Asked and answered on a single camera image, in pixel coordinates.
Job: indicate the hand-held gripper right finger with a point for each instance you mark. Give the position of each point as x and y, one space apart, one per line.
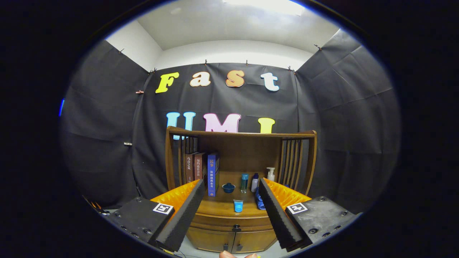
276 216

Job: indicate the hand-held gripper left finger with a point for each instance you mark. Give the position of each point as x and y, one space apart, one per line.
186 215

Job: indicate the light blue cup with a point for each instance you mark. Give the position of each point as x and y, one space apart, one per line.
238 206

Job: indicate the wooden drawer with black knob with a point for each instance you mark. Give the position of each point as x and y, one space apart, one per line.
229 221

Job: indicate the wooden cabinet door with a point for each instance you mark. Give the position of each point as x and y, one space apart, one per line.
256 240
211 240

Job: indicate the wooden countertop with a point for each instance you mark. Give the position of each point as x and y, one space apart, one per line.
222 206

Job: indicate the wooden cabinet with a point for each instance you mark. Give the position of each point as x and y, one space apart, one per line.
244 150

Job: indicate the blue towel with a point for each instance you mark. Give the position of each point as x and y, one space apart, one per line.
259 200

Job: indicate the white bottle with blue cap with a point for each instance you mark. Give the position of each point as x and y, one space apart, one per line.
255 183

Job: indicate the white pump bottle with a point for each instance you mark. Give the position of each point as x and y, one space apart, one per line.
271 175

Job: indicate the teal transparent bottle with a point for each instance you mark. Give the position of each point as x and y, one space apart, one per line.
244 183

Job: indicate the blue book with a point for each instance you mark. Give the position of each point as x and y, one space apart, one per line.
213 175

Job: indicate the dark blue lidded teacup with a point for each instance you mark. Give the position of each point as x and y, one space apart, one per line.
228 188

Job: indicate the reddish brown book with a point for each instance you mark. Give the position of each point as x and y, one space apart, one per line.
199 166

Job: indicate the black backdrop cloth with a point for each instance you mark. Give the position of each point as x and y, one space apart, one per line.
107 125

